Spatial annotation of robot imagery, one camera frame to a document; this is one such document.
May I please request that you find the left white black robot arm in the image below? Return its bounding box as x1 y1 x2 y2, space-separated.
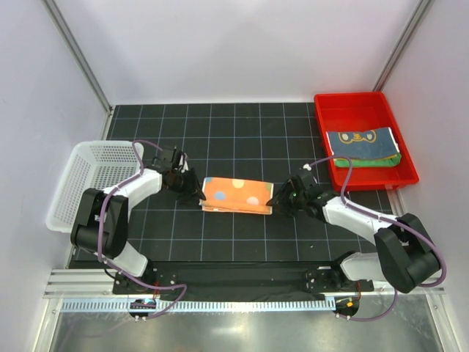
70 148 206 293

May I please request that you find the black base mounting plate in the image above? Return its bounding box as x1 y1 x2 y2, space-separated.
112 260 374 302

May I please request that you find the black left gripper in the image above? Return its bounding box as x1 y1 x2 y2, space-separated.
167 167 205 204

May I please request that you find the red plastic bin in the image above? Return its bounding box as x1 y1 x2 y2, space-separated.
314 92 419 191

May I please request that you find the yellow patterned towel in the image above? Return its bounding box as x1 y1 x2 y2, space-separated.
326 128 400 160

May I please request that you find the aluminium frame rail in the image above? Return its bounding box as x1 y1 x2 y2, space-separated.
43 264 446 313

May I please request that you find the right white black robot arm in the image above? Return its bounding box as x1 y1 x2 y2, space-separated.
267 172 446 293

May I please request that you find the orange towel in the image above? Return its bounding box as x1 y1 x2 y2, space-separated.
199 177 273 216

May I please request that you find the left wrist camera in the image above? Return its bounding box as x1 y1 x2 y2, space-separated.
177 152 189 173

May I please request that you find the green microfiber towel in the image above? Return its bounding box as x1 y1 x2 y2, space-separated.
333 153 402 168

